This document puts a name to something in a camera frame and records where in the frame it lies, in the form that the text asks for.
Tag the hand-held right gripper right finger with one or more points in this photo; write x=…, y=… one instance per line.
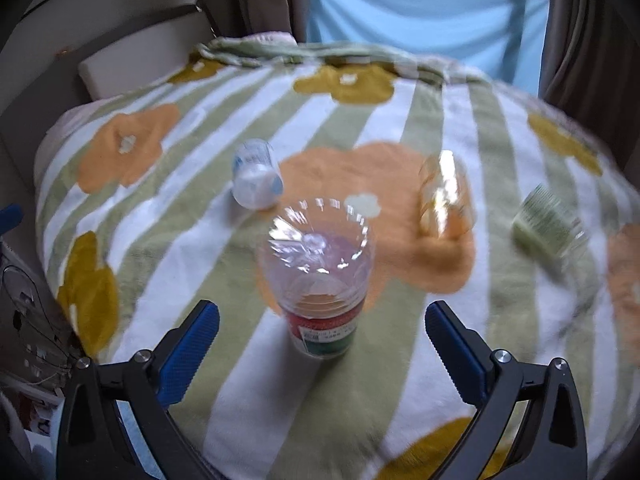
x=457, y=352

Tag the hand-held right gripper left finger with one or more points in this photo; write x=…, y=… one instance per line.
x=192, y=345

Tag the clear cup with red-green label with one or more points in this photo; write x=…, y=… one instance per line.
x=315, y=280

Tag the clear cup with green label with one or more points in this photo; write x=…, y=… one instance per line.
x=545, y=225

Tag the clear cup with blue print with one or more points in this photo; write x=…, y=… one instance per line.
x=255, y=177

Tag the striped flower blanket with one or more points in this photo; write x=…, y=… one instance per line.
x=320, y=160

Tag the white pillow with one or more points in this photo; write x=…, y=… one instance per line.
x=130, y=67

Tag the white headboard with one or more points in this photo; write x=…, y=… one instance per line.
x=100, y=25

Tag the light blue curtain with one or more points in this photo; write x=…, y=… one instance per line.
x=425, y=10

